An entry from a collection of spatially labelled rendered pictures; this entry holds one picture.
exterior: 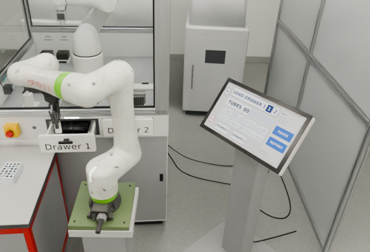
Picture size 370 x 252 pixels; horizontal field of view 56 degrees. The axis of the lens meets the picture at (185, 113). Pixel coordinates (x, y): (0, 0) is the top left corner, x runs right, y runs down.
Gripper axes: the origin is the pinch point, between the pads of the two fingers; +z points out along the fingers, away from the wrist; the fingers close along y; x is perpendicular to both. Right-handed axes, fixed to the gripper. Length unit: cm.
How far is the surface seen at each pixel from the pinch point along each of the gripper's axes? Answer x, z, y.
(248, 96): 98, -17, 1
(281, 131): 109, -11, 24
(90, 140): 15.0, 9.4, -1.2
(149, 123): 47, 9, -16
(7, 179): -24.0, 19.9, 15.9
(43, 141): -9.2, 9.3, -1.1
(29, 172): -16.2, 22.9, 7.9
